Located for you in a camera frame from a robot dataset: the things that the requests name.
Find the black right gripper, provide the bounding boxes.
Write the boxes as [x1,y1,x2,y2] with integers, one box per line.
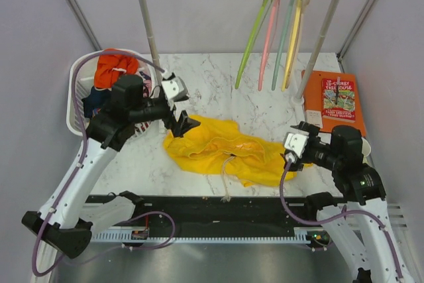
[282,119,342,170]

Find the yellow shorts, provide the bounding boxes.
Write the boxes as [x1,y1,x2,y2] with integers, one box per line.
[162,114,314,203]

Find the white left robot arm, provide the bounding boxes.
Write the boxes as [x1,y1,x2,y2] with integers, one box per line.
[22,75,200,259]

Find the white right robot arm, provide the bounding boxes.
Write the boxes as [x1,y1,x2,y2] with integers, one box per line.
[281,121,414,282]

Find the yellow hanger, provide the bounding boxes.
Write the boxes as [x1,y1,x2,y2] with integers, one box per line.
[282,0,303,91]

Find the teal hanger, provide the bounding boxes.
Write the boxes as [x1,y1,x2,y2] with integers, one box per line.
[272,0,295,91]

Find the pink hanger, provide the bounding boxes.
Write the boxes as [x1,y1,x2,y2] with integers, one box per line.
[258,0,280,91]

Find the beige wooden hanger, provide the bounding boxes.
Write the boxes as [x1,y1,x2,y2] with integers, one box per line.
[291,0,311,71]

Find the green hanger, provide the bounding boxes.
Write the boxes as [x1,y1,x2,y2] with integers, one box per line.
[235,0,273,89]

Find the colourful comic print garment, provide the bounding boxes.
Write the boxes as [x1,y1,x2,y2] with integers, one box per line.
[91,107,150,136]

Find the pale yellow mug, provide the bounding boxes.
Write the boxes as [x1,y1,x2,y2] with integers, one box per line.
[362,137,372,163]

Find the red storey treehouse book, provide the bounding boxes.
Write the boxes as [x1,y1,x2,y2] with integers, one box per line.
[321,77,356,123]

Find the pink patterned garment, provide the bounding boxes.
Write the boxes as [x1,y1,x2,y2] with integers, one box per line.
[138,71,152,95]

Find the navy blue garment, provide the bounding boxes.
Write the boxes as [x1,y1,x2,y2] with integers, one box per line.
[81,86,111,119]

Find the orange garment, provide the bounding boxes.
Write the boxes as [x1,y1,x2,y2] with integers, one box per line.
[93,51,140,91]

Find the white plastic laundry basket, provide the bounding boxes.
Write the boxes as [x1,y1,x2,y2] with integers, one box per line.
[66,50,160,137]

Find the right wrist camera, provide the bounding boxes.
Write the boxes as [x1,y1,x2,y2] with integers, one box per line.
[284,133,309,162]

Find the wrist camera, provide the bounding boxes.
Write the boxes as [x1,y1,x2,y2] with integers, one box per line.
[284,133,309,162]
[161,70,189,103]

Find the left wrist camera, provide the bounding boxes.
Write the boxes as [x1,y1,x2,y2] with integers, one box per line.
[161,70,189,103]

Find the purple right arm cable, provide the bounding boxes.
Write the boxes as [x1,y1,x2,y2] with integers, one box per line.
[279,158,405,280]

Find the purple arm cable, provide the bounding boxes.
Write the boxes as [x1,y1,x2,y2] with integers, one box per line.
[279,158,405,280]
[31,51,176,277]

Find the white slotted cable duct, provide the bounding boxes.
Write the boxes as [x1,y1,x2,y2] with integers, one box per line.
[91,227,310,245]

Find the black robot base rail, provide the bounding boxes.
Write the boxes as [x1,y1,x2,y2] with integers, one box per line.
[85,192,355,239]

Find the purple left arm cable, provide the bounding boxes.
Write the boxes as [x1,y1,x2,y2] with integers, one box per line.
[31,51,176,277]

